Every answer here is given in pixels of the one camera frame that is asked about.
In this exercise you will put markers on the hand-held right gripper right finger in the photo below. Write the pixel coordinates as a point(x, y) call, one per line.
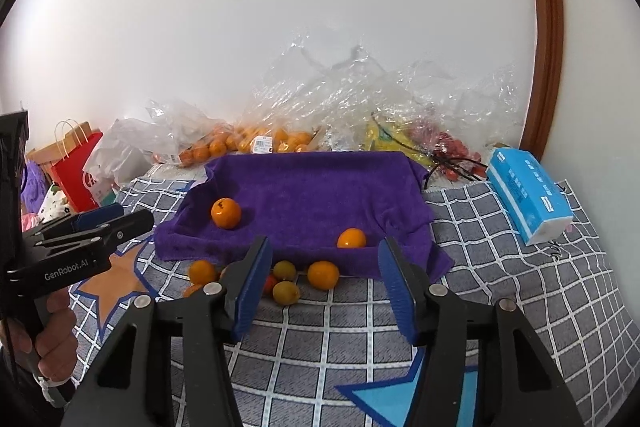
point(395, 297)

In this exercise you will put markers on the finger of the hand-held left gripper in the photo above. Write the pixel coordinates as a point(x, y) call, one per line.
point(97, 216)
point(125, 229)

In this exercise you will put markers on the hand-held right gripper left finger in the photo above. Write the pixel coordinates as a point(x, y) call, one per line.
point(255, 287)

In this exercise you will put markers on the small yellow-green fruit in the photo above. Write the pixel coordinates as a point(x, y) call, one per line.
point(284, 270)
point(286, 292)

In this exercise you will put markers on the oval orange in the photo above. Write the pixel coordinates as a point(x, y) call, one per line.
point(323, 275)
point(202, 272)

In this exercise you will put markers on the small round orange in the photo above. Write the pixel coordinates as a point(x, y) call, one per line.
point(351, 238)

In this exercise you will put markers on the large orange with stem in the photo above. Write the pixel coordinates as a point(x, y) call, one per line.
point(226, 213)

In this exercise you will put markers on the purple towel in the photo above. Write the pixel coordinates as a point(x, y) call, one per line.
point(310, 197)

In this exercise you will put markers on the bunch of red fruits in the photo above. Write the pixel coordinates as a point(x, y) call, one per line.
point(450, 147)

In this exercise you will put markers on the person's left hand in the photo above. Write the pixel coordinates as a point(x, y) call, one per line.
point(57, 337)

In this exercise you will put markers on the small red fruit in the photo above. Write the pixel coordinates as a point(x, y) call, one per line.
point(270, 285)

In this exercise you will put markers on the white spotted cloth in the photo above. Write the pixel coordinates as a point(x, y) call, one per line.
point(52, 206)

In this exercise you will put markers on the red paper bag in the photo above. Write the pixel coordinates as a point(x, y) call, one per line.
point(70, 177)

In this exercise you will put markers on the white plastic bag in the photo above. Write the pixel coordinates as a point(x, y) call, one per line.
point(120, 152)

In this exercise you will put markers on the grey checked blanket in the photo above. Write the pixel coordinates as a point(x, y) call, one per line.
point(325, 322)

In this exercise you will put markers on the purple cloth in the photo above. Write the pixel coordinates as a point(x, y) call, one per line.
point(32, 179)

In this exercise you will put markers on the brown paper bag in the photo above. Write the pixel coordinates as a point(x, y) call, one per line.
point(45, 154)

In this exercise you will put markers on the clear bag of tangerines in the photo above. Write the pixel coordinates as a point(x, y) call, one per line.
point(210, 147)

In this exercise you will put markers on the labelled clear bag of oranges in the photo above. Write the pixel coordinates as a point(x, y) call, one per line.
point(290, 139)

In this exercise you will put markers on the yellow package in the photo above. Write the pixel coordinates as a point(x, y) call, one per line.
point(385, 134)

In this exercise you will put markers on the blue tissue pack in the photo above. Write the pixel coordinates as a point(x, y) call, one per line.
point(530, 197)

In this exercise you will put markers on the plastic bag with yellow fruit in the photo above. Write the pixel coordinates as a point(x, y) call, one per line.
point(350, 97)

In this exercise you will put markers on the wooden door frame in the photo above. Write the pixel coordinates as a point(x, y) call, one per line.
point(545, 57)

